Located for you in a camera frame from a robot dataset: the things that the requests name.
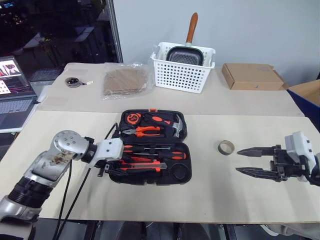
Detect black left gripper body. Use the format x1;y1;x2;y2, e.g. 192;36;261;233
96;159;122;178

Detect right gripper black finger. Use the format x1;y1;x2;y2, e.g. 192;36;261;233
235;146;276;158
235;166;277;180

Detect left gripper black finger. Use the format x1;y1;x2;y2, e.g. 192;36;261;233
109;167;130;177

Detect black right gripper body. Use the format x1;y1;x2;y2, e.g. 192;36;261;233
269;143;305;184

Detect orange black utility knife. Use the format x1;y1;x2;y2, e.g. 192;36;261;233
119;159;168;174

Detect orange black handled screwdriver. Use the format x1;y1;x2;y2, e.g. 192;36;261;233
123;144;173;154
134;150;188;161

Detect orange voltage tester pen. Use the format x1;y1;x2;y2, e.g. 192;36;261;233
124;154;152;163

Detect black tool case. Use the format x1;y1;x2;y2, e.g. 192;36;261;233
108;108;193;187

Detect brown tape roll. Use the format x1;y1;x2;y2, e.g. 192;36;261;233
216;139;237;156

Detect orange black tape measure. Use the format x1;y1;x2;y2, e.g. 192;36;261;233
125;113;144;126

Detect blue open cardboard box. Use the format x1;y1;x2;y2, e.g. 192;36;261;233
286;79;320;124

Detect flat brown cardboard box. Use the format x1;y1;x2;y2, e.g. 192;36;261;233
221;62;290;91

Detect clear bag of brown sheets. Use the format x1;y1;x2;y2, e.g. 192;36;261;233
100;62;154;102

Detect white perforated plastic basket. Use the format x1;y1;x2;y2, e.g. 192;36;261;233
150;41;217;95

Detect open grey laptop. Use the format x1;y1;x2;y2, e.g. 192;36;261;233
0;55;39;134

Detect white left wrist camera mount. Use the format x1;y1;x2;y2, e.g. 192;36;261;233
93;138;125;168

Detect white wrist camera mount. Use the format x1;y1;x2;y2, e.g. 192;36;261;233
284;130;318;183
93;138;125;168

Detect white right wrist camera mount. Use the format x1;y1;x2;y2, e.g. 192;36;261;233
284;130;318;183

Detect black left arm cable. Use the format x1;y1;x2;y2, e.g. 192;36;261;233
55;122;119;240

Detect orange handled pliers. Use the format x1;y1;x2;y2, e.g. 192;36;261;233
120;125;162;138

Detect claw hammer black orange handle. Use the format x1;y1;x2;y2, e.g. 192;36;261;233
143;113;186;139

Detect round black keychain case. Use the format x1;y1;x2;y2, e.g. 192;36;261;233
65;77;95;89

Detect square pan orange handle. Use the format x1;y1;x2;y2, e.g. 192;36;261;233
165;12;204;67

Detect silver metal window post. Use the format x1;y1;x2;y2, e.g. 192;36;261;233
107;0;124;64

